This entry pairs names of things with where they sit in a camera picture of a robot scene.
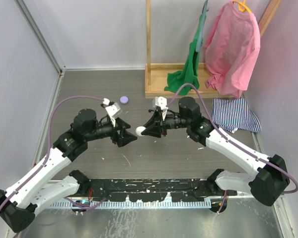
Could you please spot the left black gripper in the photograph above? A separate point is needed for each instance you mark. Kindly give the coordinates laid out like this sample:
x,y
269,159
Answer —
x,y
120,125

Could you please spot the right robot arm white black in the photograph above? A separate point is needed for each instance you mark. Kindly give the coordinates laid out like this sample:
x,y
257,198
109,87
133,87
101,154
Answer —
x,y
263,177

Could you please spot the orange clothes hanger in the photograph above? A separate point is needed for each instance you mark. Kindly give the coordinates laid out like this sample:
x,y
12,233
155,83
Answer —
x,y
242,7

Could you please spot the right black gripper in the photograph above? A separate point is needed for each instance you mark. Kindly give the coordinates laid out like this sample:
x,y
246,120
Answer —
x,y
158,118

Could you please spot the aluminium corner frame profile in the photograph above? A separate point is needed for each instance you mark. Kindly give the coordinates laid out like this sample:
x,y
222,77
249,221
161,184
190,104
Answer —
x,y
36,23

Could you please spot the blue white striped cloth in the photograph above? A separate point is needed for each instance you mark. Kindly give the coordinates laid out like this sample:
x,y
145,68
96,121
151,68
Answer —
x,y
234,114

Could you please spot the green cloth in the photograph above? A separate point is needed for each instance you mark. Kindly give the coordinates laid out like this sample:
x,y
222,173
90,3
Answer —
x,y
189,72

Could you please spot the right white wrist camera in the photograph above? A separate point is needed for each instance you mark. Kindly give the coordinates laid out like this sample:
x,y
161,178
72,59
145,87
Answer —
x,y
160,102

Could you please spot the white earbud charging case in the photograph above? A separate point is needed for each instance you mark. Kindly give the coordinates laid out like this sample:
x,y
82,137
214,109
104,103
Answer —
x,y
139,130

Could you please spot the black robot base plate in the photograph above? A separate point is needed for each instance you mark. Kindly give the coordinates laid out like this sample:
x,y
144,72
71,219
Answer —
x,y
150,190

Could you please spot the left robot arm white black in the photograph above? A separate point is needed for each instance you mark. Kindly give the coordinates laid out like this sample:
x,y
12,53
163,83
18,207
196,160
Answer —
x,y
22,202

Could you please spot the blue clothes hanger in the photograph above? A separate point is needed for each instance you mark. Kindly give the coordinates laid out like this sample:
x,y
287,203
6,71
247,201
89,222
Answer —
x,y
201,34

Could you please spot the pink t-shirt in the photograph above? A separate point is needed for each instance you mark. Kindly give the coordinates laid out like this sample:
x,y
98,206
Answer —
x,y
231,51

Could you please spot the slotted grey cable duct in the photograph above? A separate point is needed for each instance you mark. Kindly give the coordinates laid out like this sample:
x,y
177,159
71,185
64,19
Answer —
x,y
167,203

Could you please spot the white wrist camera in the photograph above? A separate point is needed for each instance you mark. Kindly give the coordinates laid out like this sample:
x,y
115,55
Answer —
x,y
113,109
160,102

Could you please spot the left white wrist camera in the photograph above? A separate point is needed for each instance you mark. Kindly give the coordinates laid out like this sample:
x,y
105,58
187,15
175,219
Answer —
x,y
113,109

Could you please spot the wooden clothes rack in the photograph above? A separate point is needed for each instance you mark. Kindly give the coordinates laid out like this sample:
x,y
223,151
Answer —
x,y
156,73

